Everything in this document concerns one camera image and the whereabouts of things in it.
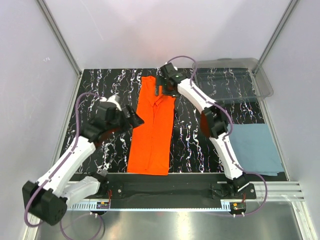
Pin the clear plastic bin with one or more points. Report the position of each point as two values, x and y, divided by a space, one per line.
233 79

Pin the left aluminium corner post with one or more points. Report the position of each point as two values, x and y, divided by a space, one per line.
58 35

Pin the white toothed cable duct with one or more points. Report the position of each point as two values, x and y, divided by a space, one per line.
118 206

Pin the aluminium frame rail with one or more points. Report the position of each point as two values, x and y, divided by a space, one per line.
282 191

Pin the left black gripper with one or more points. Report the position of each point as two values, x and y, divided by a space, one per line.
134 120

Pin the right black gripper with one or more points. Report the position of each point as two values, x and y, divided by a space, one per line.
160 81

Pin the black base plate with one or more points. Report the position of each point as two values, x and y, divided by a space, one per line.
212 185

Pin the orange t shirt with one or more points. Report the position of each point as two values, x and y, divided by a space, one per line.
150 144

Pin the right aluminium corner post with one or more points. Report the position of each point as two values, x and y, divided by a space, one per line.
289 10

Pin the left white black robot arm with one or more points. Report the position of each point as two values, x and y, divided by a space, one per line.
49 197

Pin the folded light blue t shirt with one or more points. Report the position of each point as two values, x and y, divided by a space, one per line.
255 149

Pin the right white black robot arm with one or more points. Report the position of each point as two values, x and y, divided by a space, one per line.
215 123

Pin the aluminium corner post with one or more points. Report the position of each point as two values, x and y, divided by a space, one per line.
58 35
289 10

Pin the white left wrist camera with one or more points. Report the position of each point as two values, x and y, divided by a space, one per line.
114 99

